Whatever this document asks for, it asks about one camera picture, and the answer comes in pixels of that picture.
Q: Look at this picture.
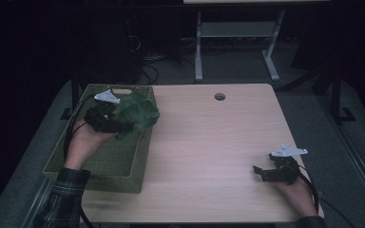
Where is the green fleece pet garment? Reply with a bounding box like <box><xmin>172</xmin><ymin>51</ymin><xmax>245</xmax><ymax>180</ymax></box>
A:
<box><xmin>111</xmin><ymin>92</ymin><xmax>162</xmax><ymax>141</ymax></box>

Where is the green woven basket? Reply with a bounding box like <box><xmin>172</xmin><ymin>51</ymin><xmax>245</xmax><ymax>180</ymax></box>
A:
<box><xmin>42</xmin><ymin>84</ymin><xmax>158</xmax><ymax>194</ymax></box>

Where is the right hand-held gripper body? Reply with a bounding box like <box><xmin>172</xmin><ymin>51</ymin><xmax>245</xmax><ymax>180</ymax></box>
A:
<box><xmin>267</xmin><ymin>144</ymin><xmax>309</xmax><ymax>186</ymax></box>

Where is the white metal table frame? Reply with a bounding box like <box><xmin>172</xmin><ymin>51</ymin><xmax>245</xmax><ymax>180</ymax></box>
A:
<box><xmin>194</xmin><ymin>9</ymin><xmax>286</xmax><ymax>83</ymax></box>

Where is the person's right hand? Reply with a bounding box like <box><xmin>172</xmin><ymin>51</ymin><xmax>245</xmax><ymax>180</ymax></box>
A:
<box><xmin>274</xmin><ymin>177</ymin><xmax>318</xmax><ymax>219</ymax></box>

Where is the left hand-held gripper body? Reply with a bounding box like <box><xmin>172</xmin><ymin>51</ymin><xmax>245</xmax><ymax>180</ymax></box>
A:
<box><xmin>83</xmin><ymin>88</ymin><xmax>122</xmax><ymax>134</ymax></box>

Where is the metal floor rail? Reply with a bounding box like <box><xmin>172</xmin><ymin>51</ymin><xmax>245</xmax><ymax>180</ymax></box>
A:
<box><xmin>317</xmin><ymin>94</ymin><xmax>365</xmax><ymax>220</ymax></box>
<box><xmin>21</xmin><ymin>177</ymin><xmax>60</xmax><ymax>228</ymax></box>

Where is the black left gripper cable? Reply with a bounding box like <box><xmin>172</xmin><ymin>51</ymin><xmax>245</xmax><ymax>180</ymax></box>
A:
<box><xmin>62</xmin><ymin>94</ymin><xmax>95</xmax><ymax>228</ymax></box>

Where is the person's left hand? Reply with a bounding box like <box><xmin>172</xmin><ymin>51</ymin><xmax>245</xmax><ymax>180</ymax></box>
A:
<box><xmin>64</xmin><ymin>119</ymin><xmax>119</xmax><ymax>172</ymax></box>

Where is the tangle of floor cables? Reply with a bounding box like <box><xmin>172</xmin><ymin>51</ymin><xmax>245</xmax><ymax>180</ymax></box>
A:
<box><xmin>125</xmin><ymin>33</ymin><xmax>198</xmax><ymax>86</ymax></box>

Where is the black metal stand post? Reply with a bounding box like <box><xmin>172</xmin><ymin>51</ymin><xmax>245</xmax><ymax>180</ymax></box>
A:
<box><xmin>59</xmin><ymin>70</ymin><xmax>81</xmax><ymax>121</ymax></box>
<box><xmin>330</xmin><ymin>65</ymin><xmax>356</xmax><ymax>124</ymax></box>

